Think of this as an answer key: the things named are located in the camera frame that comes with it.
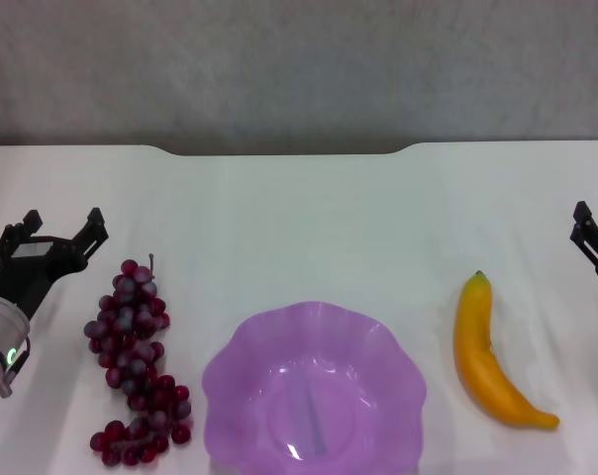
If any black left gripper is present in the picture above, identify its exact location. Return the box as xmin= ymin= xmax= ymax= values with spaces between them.
xmin=0 ymin=207 xmax=106 ymax=324

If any red purple grape bunch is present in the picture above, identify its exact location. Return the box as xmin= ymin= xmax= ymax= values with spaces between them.
xmin=83 ymin=253 xmax=193 ymax=468

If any yellow banana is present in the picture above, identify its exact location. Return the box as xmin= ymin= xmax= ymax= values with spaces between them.
xmin=452 ymin=269 xmax=561 ymax=430

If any purple wavy plastic plate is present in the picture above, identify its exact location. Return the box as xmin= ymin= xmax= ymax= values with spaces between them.
xmin=201 ymin=300 xmax=429 ymax=475

